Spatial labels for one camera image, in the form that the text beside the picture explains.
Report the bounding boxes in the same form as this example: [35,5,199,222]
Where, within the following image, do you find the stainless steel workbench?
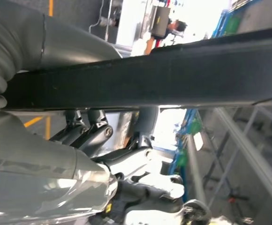
[187,107,272,218]

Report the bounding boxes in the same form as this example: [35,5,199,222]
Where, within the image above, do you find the blue frame with green panels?
[168,0,263,204]

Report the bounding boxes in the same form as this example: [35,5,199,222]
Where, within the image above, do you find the person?
[144,5,188,57]

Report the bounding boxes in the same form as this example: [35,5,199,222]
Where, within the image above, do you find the robot right leg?
[89,172,212,225]

